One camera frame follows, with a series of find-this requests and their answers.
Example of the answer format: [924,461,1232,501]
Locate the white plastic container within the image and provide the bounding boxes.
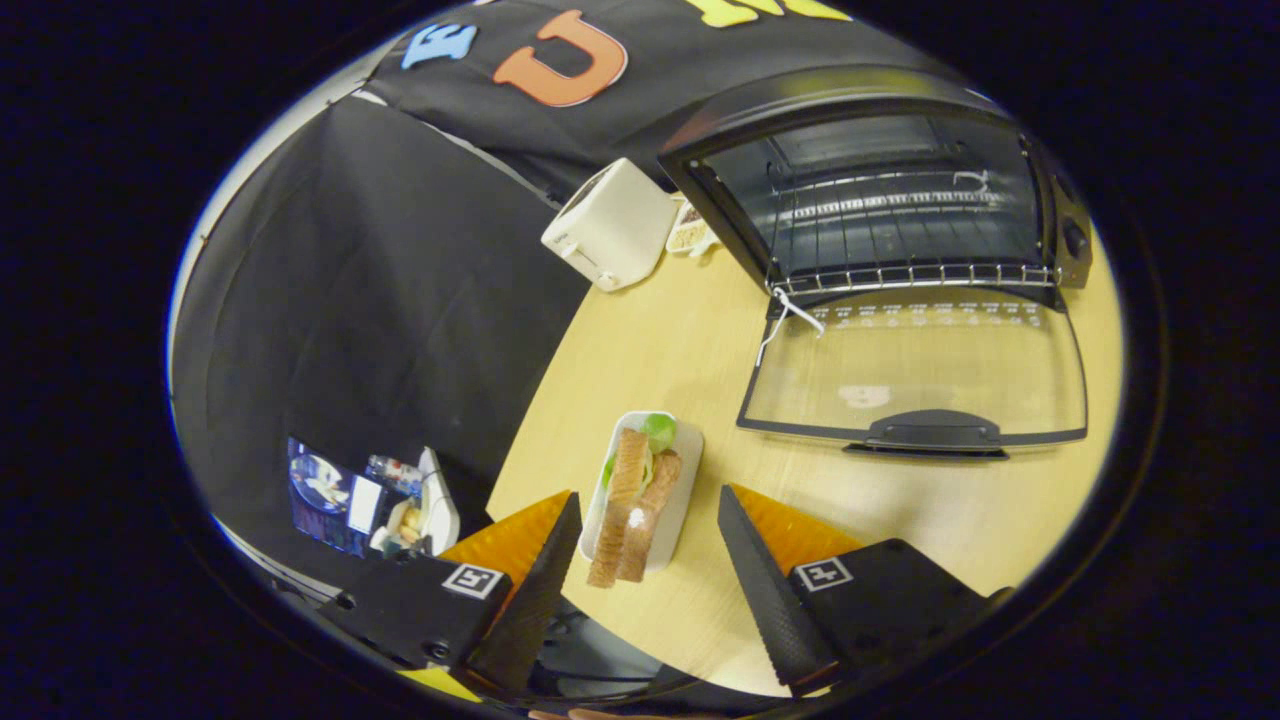
[415,447,461,553]

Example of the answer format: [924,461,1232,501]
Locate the white toaster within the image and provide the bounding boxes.
[541,157,681,293]

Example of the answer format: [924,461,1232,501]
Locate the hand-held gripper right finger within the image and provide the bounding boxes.
[717,483,1013,698]

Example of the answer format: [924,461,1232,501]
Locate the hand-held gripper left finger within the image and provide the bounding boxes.
[318,490,584,701]

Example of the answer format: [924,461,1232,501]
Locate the white string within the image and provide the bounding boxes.
[757,288,827,366]

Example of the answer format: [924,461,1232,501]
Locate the blue printed carton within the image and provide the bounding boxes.
[288,437,386,556]

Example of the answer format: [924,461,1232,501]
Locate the black toaster oven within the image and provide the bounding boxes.
[657,65,1096,461]

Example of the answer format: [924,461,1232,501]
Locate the white divided seasoning dish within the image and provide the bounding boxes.
[666,198,721,259]

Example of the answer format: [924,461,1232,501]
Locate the white rectangular plate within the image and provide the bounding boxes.
[578,410,705,573]

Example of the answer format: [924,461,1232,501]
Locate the toasted bread sandwich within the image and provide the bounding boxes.
[586,412,684,589]

